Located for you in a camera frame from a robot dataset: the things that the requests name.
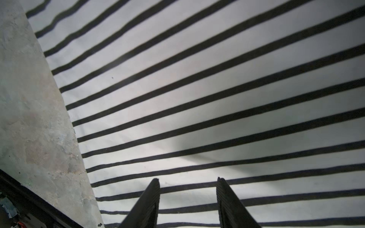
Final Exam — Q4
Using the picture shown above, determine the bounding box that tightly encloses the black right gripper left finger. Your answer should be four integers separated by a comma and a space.
118, 178, 161, 228

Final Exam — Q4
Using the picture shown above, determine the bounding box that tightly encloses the black white striped tank top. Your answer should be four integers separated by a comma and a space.
21, 1, 365, 228

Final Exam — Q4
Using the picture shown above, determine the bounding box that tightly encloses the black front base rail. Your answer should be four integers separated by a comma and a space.
1, 171, 81, 228

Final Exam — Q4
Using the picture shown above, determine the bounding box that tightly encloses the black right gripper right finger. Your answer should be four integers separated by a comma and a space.
216, 177, 261, 228

